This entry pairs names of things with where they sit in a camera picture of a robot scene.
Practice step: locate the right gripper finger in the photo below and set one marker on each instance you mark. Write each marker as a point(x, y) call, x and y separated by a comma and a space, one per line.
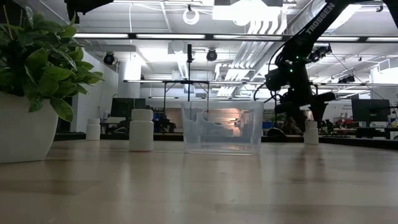
point(290, 119)
point(318, 105)

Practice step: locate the white pill bottle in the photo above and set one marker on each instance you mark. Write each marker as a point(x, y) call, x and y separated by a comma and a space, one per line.
point(311, 135)
point(141, 133)
point(93, 130)

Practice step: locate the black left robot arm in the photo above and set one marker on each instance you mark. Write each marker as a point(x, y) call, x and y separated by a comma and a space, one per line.
point(87, 4)

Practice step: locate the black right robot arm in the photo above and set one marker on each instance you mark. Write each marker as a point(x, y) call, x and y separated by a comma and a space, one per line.
point(311, 34)

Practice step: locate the clear plastic basket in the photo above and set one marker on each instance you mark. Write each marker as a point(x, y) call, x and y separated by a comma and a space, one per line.
point(222, 143)

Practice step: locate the black computer monitor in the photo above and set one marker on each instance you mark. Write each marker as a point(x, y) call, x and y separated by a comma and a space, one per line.
point(127, 107)
point(370, 110)

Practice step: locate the black tripod stand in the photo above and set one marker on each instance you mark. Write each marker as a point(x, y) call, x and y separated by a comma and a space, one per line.
point(189, 77)

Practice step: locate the long ceiling light strip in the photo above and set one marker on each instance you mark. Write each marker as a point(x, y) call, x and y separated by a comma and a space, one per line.
point(168, 36)

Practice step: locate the green plant in white pot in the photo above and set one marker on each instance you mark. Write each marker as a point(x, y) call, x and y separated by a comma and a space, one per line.
point(25, 130)

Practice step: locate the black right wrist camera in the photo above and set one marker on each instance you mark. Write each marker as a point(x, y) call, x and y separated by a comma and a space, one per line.
point(276, 80)

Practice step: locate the black ceiling camera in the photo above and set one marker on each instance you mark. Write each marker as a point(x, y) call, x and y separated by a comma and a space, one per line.
point(211, 55)
point(109, 58)

